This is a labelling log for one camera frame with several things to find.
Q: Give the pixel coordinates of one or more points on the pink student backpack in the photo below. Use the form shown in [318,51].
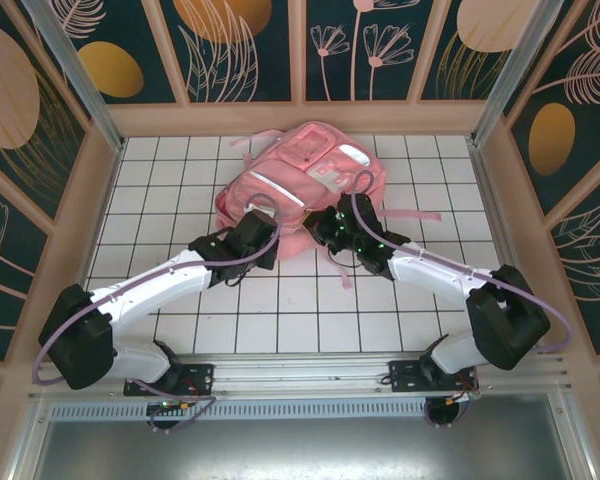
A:
[290,170]

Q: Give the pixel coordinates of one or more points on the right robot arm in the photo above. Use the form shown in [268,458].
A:
[430,270]

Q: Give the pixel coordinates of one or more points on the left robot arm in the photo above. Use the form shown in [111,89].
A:
[155,285]

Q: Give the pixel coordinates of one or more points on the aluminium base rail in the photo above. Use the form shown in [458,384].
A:
[300,372]

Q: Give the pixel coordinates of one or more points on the aluminium side rail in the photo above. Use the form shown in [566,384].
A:
[505,250]

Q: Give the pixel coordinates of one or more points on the right aluminium frame post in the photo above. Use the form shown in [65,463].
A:
[510,75]

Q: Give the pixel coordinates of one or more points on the aluminium frame post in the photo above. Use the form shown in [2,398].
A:
[84,85]
[510,75]

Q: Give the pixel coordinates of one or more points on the left aluminium frame post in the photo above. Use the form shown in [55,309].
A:
[84,85]

